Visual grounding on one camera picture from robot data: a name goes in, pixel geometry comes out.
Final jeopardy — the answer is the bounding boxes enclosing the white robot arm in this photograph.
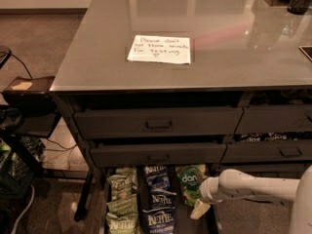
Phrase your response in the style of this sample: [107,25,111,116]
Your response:
[190,167,312,234]

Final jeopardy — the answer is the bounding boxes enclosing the dark snack bags in drawer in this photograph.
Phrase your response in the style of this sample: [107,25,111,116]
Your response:
[236,132,312,142]

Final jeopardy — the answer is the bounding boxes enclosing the blue Kettle chip bag middle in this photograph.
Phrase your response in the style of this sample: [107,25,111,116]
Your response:
[149,189,176,209]

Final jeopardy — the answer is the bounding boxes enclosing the top right dark drawer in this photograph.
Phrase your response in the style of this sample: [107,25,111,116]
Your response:
[236,105,312,134]

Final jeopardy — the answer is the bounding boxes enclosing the dark crate with green items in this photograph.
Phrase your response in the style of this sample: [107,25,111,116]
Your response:
[0,136,45,198]

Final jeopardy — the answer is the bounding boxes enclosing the green dang rice chip bag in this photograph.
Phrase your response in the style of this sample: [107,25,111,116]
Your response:
[175,164,207,206]

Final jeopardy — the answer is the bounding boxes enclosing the bottom right dark drawer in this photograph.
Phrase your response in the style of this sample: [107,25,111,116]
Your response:
[210,164,310,179]

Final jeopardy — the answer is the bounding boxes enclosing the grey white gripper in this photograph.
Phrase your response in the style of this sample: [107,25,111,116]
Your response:
[190,176,222,219]

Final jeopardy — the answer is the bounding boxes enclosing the white floor cable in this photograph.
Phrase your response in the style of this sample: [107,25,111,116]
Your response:
[10,183,36,234]

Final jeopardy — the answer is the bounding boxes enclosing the white handwritten paper note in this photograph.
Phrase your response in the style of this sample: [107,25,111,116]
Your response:
[127,35,191,64]

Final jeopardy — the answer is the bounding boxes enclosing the top left dark drawer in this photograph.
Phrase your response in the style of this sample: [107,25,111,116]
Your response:
[74,107,243,139]

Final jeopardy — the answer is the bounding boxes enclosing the green Kettle chip bag front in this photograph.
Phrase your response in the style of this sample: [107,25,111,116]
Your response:
[106,213,138,234]

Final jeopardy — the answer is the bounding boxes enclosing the open bottom left drawer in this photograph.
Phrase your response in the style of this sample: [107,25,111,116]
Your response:
[103,166,222,234]

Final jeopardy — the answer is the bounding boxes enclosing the blue Kettle chip bag back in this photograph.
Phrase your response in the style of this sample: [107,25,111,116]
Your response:
[143,166,171,190]

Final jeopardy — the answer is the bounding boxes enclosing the dark side table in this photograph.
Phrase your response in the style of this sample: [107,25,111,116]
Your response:
[2,76,60,138]

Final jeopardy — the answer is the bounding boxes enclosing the green Kettle chip bag middle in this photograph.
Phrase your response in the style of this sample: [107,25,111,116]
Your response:
[107,194,138,216]

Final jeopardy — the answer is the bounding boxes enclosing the green kettle chip bag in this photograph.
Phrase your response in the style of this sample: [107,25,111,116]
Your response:
[106,213,138,234]
[107,194,138,216]
[107,167,138,201]

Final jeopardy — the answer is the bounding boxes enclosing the middle right dark drawer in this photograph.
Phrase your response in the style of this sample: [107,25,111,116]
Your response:
[221,140,312,164]

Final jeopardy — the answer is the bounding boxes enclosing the blue kettle chip bag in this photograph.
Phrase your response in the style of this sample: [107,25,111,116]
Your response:
[142,208,176,234]
[149,189,176,209]
[143,166,171,190]

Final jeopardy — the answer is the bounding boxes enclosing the blue Kettle chip bag front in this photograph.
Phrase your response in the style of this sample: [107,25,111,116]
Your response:
[142,208,176,234]

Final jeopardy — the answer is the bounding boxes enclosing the green Kettle chip bag back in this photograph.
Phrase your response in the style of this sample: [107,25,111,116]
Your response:
[107,167,138,201]

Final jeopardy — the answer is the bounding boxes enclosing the dark drawer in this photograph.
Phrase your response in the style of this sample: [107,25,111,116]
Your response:
[90,143,226,167]
[221,140,312,164]
[236,105,312,134]
[74,107,243,139]
[210,164,310,179]

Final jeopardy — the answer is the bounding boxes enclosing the middle left dark drawer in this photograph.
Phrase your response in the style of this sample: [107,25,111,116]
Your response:
[90,143,226,167]

